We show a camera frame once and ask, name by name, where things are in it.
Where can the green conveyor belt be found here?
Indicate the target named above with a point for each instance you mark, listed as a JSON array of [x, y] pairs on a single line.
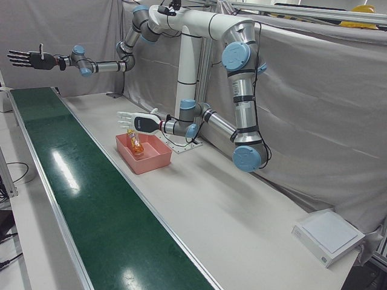
[[75, 157]]

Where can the aluminium frame post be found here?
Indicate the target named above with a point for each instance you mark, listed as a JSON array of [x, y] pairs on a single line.
[[9, 181]]

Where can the aluminium overhead beam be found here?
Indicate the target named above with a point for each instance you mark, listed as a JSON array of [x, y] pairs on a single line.
[[302, 11]]

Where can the aluminium column behind pedestal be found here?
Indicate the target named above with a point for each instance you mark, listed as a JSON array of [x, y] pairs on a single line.
[[203, 75]]

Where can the orange drink bottle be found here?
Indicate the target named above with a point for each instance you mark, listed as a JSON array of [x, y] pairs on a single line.
[[136, 148]]

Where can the black foot plate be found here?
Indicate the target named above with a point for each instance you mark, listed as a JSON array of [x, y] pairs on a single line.
[[114, 95]]

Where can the grey curtain cloth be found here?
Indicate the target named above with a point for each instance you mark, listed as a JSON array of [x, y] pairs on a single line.
[[332, 121]]

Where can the pink plastic basket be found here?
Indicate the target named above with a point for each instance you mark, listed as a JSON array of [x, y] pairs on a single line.
[[157, 157]]

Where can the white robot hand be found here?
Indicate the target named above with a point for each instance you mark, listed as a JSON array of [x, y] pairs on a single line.
[[145, 124]]

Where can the white flat box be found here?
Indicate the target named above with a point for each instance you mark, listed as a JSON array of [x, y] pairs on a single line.
[[329, 232]]

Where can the white robot torso pedestal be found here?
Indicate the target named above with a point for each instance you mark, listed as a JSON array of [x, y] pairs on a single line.
[[186, 66]]

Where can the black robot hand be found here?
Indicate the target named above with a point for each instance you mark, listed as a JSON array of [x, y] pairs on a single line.
[[40, 62]]

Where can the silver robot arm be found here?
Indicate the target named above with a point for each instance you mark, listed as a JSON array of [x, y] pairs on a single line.
[[106, 66], [245, 114]]

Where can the yellow hard hat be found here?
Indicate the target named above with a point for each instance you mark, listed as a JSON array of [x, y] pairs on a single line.
[[358, 24], [364, 9]]

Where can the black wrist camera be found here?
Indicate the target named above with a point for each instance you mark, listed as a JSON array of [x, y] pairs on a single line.
[[62, 64]]

